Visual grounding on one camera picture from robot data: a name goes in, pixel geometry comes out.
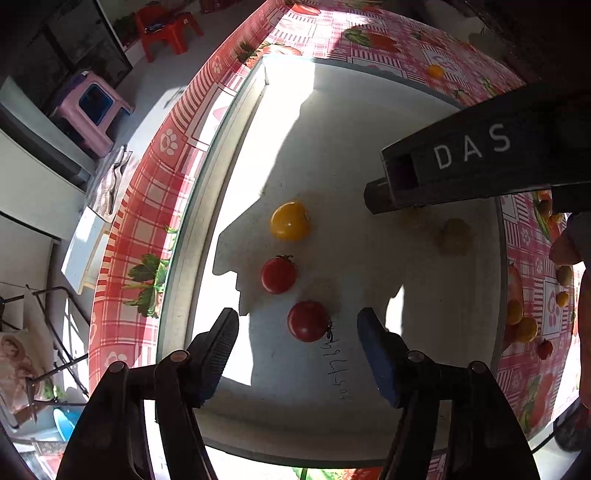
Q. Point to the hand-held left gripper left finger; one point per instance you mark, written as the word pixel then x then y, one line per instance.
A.
pixel 216 353

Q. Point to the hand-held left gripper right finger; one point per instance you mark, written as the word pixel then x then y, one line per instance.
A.
pixel 378 357

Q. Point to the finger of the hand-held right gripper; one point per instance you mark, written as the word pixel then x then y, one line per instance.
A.
pixel 378 197

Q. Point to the white tray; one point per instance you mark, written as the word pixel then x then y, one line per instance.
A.
pixel 351 138

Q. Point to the person's right hand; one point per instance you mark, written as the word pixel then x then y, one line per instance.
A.
pixel 565 249

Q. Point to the dark cherry tomato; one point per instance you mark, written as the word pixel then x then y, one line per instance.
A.
pixel 545 206

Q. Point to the orange cherry tomato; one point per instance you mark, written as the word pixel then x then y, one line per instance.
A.
pixel 435 71
pixel 527 329
pixel 514 312

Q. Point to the green cherry tomato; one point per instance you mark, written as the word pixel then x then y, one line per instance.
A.
pixel 563 275

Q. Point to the small yellow cherry tomato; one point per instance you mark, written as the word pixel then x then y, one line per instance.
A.
pixel 562 299

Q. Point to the metal folding rack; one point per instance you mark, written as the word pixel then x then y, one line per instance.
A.
pixel 51 337

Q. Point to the small red cherry tomato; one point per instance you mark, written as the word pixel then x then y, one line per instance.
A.
pixel 545 349

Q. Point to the blue bowl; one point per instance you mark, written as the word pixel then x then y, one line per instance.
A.
pixel 64 422

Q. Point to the red checked strawberry tablecloth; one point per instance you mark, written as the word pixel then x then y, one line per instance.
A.
pixel 152 184

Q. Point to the grey checked rag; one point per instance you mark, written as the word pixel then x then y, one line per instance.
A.
pixel 110 181

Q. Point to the orange plastic chair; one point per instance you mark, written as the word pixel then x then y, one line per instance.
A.
pixel 168 28

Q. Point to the pink plastic stool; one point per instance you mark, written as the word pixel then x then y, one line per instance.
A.
pixel 90 113

